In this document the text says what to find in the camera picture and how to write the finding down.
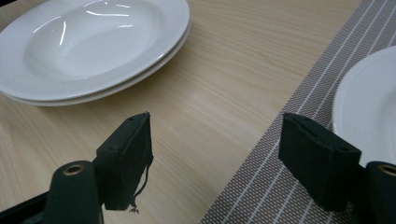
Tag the white plate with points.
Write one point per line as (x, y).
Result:
(90, 46)
(149, 73)
(370, 109)

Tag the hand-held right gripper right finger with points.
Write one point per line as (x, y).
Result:
(317, 158)

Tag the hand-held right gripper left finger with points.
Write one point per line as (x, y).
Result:
(124, 161)

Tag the grey striped placemat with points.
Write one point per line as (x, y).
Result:
(280, 193)

